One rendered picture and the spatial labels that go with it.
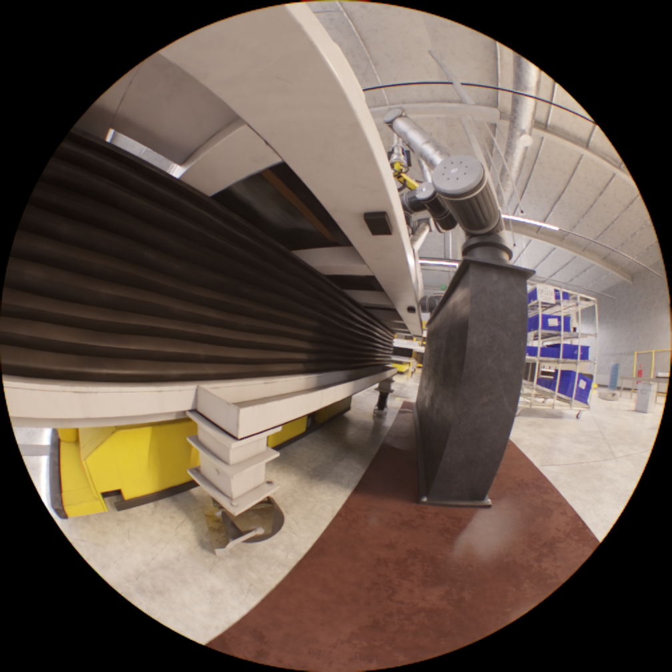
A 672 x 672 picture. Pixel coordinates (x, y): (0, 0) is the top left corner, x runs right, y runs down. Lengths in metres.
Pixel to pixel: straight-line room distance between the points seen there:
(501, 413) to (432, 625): 0.67
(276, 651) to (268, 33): 0.77
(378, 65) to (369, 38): 1.26
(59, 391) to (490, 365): 1.00
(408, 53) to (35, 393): 10.13
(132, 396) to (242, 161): 0.38
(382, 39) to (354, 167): 9.56
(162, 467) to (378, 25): 10.15
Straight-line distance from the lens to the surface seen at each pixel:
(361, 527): 0.73
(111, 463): 0.63
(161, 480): 0.70
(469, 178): 0.76
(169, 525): 0.71
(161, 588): 0.61
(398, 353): 6.04
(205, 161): 0.37
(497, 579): 0.75
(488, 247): 0.92
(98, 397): 0.38
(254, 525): 0.57
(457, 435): 0.79
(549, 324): 3.11
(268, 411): 0.38
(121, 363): 0.39
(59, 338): 0.37
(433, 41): 10.02
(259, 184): 0.57
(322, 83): 0.25
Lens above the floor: 0.54
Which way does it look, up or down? 2 degrees up
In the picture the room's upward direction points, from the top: 9 degrees clockwise
